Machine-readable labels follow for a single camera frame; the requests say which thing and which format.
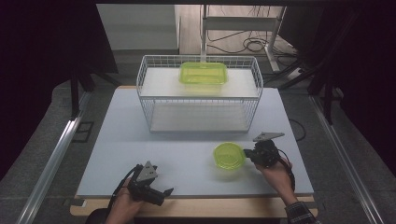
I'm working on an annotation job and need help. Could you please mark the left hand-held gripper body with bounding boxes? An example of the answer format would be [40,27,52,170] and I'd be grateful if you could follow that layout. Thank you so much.
[127,161,166,206]

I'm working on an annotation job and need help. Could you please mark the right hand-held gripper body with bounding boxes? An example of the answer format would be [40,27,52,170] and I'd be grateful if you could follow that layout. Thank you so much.
[249,132,286,168]

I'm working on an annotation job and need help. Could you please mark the round green plastic bowl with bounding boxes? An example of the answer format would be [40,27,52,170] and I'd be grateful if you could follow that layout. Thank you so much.
[212,141,247,171]

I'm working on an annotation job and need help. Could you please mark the white wire basket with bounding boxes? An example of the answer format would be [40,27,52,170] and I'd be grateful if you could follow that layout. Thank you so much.
[135,54,264,134]

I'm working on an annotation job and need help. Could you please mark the rectangular green plastic container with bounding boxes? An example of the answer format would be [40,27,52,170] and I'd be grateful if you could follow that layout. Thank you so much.
[178,61,229,86]

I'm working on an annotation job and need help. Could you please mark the person's right hand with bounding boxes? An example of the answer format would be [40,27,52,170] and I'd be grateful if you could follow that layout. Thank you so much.
[254,156,297,205]

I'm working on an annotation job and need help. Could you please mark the person's left hand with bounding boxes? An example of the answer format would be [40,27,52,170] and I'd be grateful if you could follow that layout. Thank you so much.
[105,186,145,224]

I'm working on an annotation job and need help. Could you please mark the wooden table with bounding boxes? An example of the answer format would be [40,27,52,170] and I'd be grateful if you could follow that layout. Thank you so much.
[69,85,319,219]

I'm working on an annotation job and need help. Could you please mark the black metal stand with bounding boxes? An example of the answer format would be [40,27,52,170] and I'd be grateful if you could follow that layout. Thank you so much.
[69,67,123,121]
[277,59,336,126]

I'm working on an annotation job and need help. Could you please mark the white power strip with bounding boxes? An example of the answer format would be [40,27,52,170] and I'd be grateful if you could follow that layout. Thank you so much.
[286,66,304,82]

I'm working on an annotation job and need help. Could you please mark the black curtain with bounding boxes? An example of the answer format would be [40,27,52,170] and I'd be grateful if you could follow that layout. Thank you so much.
[277,0,396,179]
[0,0,120,185]

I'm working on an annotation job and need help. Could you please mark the white cabinet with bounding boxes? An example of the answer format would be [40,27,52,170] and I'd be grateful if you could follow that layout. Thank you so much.
[95,3,181,52]

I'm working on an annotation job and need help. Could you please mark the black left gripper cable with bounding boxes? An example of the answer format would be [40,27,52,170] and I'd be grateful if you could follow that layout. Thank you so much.
[107,163,140,213]

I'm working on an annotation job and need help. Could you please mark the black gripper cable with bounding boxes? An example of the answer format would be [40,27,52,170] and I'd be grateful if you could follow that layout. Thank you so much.
[107,163,140,213]
[276,148,296,192]

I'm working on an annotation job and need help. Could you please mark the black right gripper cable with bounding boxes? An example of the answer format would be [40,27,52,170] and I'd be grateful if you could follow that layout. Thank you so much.
[276,148,296,192]

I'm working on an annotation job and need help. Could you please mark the thin black floor cable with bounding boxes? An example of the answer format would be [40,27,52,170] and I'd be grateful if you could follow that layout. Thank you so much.
[289,119,307,143]

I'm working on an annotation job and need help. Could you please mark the aluminium rail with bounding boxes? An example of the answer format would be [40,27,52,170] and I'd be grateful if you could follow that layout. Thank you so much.
[15,91,93,224]
[309,94,386,224]

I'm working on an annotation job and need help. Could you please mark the black floor frame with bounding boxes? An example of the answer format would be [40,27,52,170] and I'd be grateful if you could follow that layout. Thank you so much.
[71,120,95,144]

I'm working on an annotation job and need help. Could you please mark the black cables on floor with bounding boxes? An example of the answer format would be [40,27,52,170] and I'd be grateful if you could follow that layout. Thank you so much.
[206,5,297,58]

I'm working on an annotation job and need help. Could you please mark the white metal desk frame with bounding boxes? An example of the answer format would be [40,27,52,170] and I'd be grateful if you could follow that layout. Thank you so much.
[200,4,288,73]

